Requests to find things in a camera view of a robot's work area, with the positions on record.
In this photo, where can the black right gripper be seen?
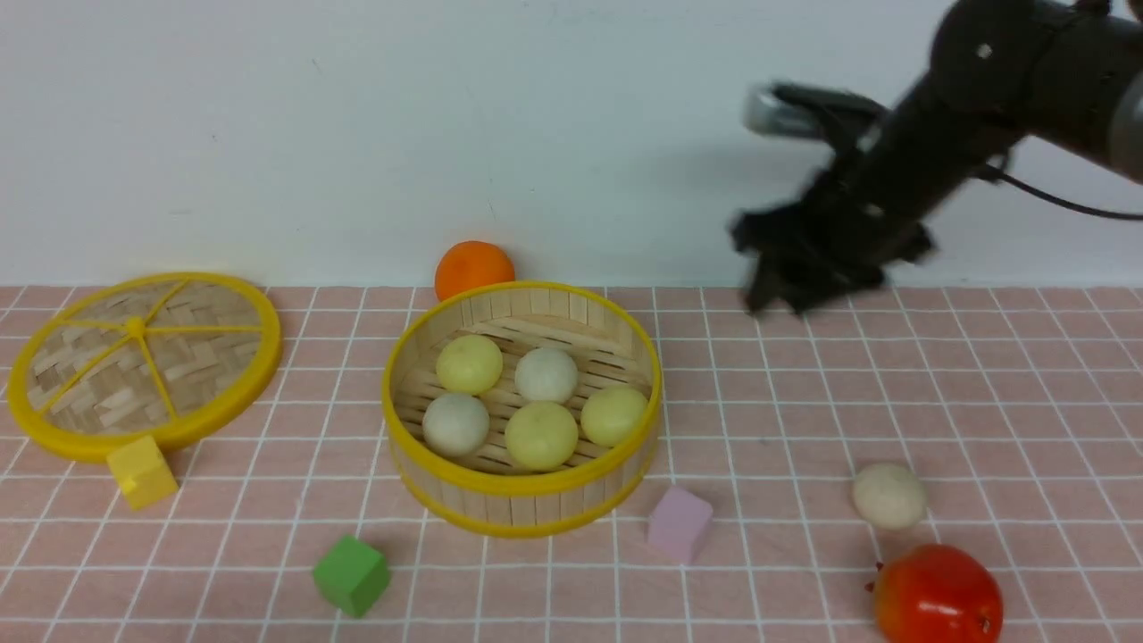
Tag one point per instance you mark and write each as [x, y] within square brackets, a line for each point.
[865, 207]

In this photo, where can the white bun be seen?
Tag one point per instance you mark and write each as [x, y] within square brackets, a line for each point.
[455, 425]
[546, 373]
[889, 496]

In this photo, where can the yellow bun bottom edge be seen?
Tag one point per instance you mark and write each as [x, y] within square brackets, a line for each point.
[541, 436]

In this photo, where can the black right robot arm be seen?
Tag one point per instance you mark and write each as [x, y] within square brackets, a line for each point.
[999, 72]

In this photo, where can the bamboo steamer tray yellow rim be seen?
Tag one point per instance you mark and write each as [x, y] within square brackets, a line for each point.
[487, 492]

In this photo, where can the bamboo steamer lid yellow rim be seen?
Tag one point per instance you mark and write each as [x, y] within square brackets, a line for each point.
[173, 356]

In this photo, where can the pink cube block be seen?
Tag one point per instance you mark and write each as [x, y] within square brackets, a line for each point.
[679, 523]

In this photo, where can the orange fruit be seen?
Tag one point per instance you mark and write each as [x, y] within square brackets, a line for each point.
[469, 265]

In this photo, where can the green cube block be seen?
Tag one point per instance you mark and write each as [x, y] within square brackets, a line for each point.
[352, 576]

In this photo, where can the yellow cube block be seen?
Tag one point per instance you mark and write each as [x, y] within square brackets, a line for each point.
[142, 473]

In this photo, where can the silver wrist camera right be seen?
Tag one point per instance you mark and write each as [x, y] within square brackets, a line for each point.
[833, 116]

